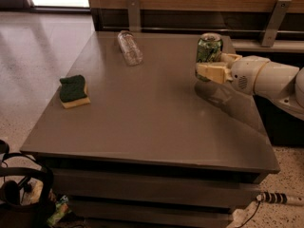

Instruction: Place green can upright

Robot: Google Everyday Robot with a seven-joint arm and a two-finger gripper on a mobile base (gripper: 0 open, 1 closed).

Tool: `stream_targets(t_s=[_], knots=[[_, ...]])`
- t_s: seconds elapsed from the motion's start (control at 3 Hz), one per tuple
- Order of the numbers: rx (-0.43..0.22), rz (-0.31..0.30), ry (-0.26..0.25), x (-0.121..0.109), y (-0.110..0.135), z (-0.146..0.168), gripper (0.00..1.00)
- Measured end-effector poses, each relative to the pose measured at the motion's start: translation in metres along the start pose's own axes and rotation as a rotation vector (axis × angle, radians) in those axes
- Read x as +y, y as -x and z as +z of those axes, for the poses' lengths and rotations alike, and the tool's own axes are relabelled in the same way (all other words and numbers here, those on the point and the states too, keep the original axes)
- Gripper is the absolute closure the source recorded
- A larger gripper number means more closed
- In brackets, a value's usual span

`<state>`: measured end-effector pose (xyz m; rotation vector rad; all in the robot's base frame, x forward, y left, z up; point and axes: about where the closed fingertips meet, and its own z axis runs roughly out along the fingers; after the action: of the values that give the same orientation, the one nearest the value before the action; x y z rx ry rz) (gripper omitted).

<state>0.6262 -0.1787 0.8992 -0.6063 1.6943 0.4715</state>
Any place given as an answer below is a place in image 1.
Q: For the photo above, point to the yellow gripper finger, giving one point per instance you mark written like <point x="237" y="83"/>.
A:
<point x="217" y="72"/>
<point x="229" y="58"/>

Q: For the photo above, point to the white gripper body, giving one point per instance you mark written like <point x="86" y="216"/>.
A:
<point x="245" y="73"/>

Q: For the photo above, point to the green soda can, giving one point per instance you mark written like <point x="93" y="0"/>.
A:
<point x="209" y="48"/>

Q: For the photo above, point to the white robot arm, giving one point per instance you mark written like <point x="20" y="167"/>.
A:
<point x="282" y="85"/>

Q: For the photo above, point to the clear plastic bottle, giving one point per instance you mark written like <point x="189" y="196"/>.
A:
<point x="129" y="47"/>

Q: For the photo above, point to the grey table with drawers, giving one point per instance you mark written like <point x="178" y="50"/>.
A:
<point x="148" y="150"/>

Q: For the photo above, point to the green yellow sponge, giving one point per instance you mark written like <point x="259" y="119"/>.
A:
<point x="73" y="91"/>

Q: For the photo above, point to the green snack packet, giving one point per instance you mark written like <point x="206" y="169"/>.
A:
<point x="61" y="210"/>

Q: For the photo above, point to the right metal bracket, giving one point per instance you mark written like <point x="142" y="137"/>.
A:
<point x="277" y="15"/>

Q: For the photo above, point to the metal bracket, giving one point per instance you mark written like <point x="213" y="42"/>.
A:
<point x="134" y="15"/>
<point x="277" y="15"/>

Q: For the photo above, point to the left metal bracket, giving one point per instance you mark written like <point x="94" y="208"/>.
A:
<point x="134" y="15"/>

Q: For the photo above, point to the striped cable plug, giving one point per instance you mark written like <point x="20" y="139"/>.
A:
<point x="280" y="198"/>

